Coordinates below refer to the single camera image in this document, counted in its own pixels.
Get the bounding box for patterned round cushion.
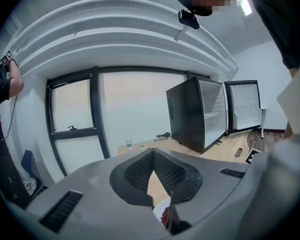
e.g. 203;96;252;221
22;178;39;195

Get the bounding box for white plate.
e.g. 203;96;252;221
152;198;171;231

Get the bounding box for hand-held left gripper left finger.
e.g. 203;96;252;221
26;148;170;240

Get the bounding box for white ceiling pipes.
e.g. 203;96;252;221
4;0;240;79

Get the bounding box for person's body black clothing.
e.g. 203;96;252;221
247;0;300;70

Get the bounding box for white pipe bracket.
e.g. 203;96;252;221
174;26;189;43

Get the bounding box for black framed window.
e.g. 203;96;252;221
45;65;211;177

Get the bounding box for blue chair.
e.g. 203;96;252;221
20;149;45;200

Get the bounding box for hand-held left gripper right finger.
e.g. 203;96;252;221
152;148;251;236

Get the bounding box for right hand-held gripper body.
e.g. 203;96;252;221
244;148;261;165

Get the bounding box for ceiling light bar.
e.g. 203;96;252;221
236;0;253;17

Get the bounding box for black head-worn camera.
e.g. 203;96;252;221
177;8;200;30

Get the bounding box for black mini fridge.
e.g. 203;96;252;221
166;76;264;154

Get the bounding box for white desk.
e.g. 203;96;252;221
259;105;271;140

